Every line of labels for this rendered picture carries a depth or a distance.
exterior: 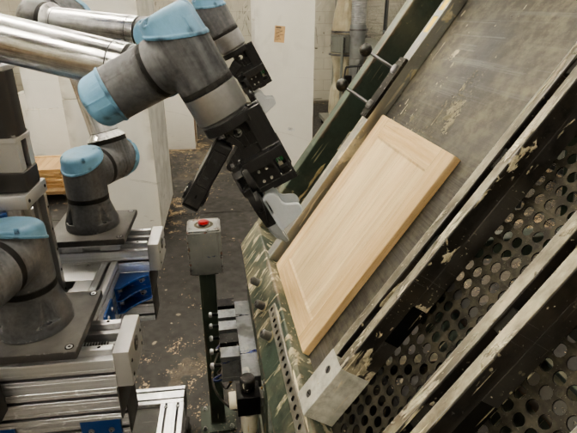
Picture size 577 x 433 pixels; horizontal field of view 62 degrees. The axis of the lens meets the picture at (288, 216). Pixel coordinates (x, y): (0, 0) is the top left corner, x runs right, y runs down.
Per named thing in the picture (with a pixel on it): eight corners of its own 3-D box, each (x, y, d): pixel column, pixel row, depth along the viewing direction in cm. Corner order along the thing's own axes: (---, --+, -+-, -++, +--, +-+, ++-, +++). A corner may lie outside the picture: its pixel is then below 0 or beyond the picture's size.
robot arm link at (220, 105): (182, 107, 61) (186, 97, 69) (201, 138, 63) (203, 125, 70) (233, 79, 61) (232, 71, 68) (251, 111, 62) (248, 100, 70)
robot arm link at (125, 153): (89, 188, 148) (19, 1, 131) (119, 173, 161) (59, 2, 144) (120, 184, 144) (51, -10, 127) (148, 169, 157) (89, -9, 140)
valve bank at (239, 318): (209, 339, 169) (205, 280, 159) (250, 335, 171) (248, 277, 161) (214, 460, 124) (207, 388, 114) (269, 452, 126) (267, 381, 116)
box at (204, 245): (191, 262, 183) (186, 219, 176) (221, 259, 185) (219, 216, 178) (190, 277, 173) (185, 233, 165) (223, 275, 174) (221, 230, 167)
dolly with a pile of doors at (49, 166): (36, 184, 489) (29, 155, 476) (88, 182, 495) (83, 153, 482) (11, 206, 433) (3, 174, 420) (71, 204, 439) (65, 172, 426)
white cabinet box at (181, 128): (154, 141, 647) (148, 87, 618) (197, 140, 654) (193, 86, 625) (149, 150, 606) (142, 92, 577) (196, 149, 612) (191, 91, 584)
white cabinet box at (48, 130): (62, 156, 579) (51, 96, 550) (112, 155, 585) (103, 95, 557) (39, 178, 506) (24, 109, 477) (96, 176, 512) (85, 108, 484)
